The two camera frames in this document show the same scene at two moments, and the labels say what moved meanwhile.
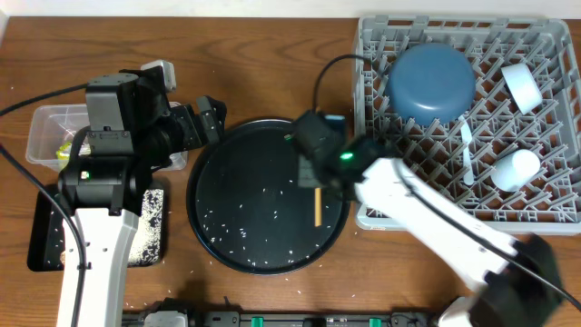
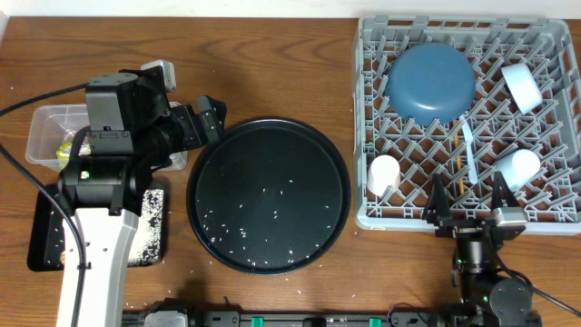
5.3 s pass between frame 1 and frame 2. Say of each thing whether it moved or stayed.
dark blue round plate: stayed
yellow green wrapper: stayed
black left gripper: stayed
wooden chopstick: moved
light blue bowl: stayed
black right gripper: moved
